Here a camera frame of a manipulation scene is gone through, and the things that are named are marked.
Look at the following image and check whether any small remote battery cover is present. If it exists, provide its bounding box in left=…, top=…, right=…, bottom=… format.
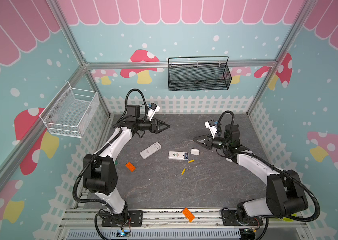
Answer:
left=190, top=149, right=200, bottom=156

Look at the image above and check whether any green plastic bowl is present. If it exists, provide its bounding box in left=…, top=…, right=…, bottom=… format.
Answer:
left=278, top=218, right=294, bottom=222

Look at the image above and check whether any orange toy brick on rail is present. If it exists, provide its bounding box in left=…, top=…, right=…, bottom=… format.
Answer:
left=182, top=208, right=195, bottom=223

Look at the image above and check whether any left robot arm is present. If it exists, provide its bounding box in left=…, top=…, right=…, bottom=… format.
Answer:
left=72, top=99, right=170, bottom=227

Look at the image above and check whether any small white remote control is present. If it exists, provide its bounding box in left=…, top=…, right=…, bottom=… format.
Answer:
left=168, top=151, right=187, bottom=161

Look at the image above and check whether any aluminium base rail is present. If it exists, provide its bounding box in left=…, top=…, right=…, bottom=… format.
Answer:
left=55, top=208, right=313, bottom=240

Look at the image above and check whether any white wire mesh basket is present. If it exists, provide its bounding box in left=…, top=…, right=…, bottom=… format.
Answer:
left=40, top=82, right=100, bottom=138

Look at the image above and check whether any orange toy brick on table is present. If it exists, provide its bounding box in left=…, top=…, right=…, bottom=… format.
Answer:
left=126, top=162, right=136, bottom=172

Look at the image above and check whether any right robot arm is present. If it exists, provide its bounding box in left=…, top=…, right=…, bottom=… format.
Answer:
left=193, top=111, right=321, bottom=225

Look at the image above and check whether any black wire mesh basket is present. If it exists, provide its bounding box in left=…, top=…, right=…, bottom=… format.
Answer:
left=168, top=56, right=232, bottom=92

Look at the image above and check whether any large white remote control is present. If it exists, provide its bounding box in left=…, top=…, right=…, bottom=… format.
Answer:
left=140, top=142, right=162, bottom=160

